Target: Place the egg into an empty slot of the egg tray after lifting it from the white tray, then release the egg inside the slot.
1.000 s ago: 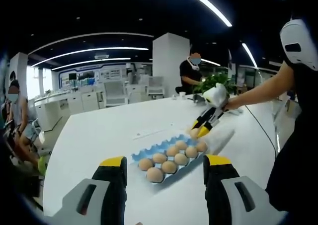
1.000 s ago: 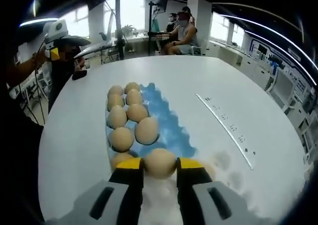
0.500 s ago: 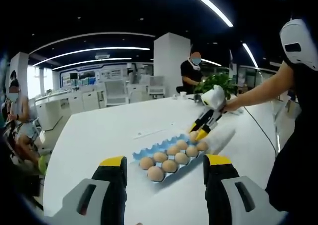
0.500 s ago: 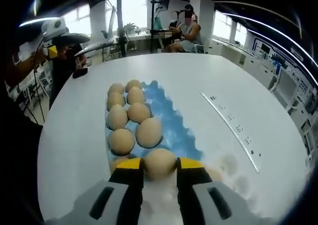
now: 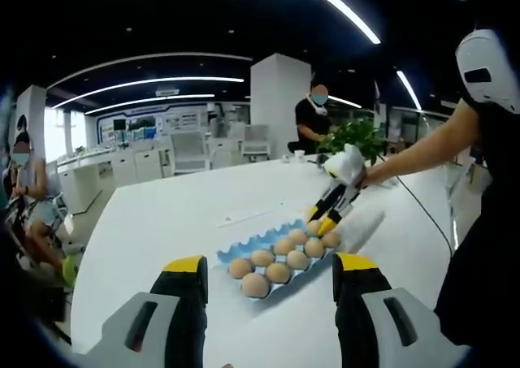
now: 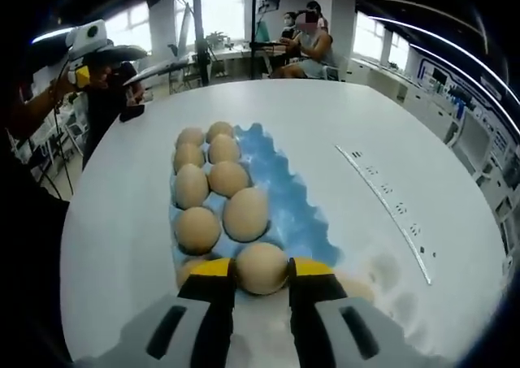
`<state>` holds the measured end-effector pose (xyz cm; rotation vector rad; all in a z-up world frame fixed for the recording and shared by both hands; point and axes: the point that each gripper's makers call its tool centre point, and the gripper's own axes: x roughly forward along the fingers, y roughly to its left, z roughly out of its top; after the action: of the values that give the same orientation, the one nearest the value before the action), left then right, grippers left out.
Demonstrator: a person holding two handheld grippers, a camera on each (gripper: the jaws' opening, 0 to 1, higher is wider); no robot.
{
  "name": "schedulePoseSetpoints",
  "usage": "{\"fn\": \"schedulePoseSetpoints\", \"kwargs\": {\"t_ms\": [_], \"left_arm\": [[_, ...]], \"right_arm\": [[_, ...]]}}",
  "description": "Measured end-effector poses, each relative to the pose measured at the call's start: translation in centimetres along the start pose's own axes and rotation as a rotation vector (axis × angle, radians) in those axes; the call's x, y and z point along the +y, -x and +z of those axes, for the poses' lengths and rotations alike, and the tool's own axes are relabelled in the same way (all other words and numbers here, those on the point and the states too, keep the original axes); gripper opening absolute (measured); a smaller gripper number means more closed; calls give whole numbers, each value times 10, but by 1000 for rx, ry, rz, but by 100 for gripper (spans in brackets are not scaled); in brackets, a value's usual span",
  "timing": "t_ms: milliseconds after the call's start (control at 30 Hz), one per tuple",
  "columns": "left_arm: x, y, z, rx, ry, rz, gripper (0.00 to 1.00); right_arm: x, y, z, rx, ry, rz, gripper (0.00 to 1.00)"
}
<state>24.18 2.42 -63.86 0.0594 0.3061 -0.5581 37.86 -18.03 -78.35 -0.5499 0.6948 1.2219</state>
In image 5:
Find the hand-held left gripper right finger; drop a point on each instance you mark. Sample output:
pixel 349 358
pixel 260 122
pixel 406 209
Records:
pixel 375 331

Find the ceiling air conditioner vent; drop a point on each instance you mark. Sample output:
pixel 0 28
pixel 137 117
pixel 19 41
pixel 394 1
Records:
pixel 167 92

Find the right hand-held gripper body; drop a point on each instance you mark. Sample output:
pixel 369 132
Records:
pixel 346 165

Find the person's right hand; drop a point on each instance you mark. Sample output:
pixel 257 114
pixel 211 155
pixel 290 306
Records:
pixel 367 177

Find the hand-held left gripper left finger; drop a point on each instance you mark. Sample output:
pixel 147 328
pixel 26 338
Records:
pixel 140 331

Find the white paper cup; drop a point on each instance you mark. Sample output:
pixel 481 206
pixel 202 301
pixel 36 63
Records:
pixel 299 155

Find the ceiling light strip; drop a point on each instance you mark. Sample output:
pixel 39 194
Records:
pixel 162 80
pixel 345 8
pixel 408 88

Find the white table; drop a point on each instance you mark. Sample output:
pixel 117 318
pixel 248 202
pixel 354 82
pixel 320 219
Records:
pixel 162 222

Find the white worn device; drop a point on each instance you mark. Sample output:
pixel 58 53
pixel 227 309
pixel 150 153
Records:
pixel 479 55

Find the single brown egg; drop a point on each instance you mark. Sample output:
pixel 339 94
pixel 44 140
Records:
pixel 313 228

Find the white foam tray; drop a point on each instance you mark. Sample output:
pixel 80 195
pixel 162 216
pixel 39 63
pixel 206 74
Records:
pixel 361 230

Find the white cabinet row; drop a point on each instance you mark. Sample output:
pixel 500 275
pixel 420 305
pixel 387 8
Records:
pixel 122 167

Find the cluster of brown eggs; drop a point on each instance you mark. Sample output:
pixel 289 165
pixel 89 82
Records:
pixel 255 283

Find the operator in black with headset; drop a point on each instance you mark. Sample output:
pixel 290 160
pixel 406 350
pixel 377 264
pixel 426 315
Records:
pixel 487 242

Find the thin white strip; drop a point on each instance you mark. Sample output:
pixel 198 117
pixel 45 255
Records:
pixel 248 214

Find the white mesh office chair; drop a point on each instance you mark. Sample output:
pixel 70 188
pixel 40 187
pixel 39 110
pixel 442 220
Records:
pixel 256 137
pixel 189 150

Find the blue egg tray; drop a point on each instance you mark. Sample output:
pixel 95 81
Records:
pixel 239 251

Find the green plant in white pot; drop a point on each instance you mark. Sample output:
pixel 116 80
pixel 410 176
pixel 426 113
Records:
pixel 361 134

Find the blue wall display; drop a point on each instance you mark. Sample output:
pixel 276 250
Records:
pixel 142 124

